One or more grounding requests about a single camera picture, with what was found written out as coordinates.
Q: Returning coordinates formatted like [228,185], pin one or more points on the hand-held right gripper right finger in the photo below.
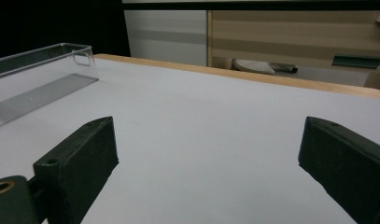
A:
[349,168]

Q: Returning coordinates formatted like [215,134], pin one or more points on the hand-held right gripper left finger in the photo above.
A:
[81,161]

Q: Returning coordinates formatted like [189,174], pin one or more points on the clear plastic container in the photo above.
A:
[38,93]

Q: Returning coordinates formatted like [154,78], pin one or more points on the grey blurred object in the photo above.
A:
[256,66]

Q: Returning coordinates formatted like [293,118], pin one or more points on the wooden table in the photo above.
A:
[240,74]

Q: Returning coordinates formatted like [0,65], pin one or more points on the wooden desk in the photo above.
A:
[287,31]

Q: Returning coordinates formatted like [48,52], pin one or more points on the white cabinet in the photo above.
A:
[166,31]

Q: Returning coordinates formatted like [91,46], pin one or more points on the black horizontal frame bar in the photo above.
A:
[240,5]

